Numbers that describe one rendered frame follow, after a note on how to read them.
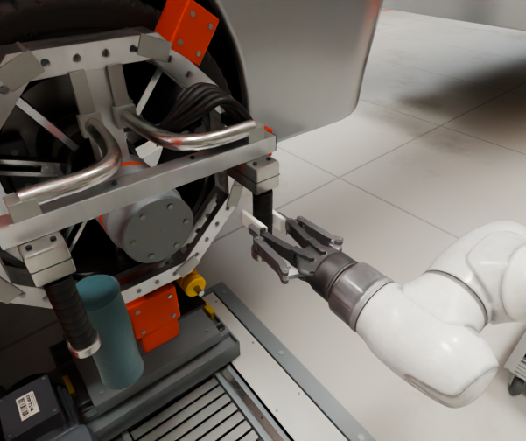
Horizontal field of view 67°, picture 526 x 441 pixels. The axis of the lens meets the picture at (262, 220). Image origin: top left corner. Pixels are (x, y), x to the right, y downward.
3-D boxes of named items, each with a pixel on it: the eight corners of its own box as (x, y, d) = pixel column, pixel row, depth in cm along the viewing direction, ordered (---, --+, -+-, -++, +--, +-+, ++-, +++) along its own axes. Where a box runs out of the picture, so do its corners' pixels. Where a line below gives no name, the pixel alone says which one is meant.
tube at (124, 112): (203, 105, 77) (198, 47, 71) (264, 139, 65) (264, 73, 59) (115, 129, 69) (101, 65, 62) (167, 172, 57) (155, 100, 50)
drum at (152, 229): (150, 197, 87) (139, 138, 79) (201, 247, 74) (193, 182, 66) (87, 220, 81) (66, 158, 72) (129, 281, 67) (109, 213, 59)
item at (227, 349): (187, 294, 158) (185, 276, 152) (240, 357, 135) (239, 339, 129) (56, 362, 133) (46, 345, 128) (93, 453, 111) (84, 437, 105)
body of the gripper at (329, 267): (323, 315, 60) (283, 280, 65) (361, 290, 64) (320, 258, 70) (328, 279, 55) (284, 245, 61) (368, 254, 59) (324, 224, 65)
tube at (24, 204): (102, 131, 68) (87, 67, 61) (152, 178, 56) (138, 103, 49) (-14, 162, 59) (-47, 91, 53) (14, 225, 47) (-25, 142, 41)
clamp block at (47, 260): (58, 237, 57) (45, 206, 54) (78, 272, 52) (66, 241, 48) (19, 251, 55) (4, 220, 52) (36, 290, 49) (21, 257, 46)
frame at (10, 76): (232, 234, 109) (219, 14, 77) (246, 246, 105) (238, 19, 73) (15, 335, 83) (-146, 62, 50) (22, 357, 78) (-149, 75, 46)
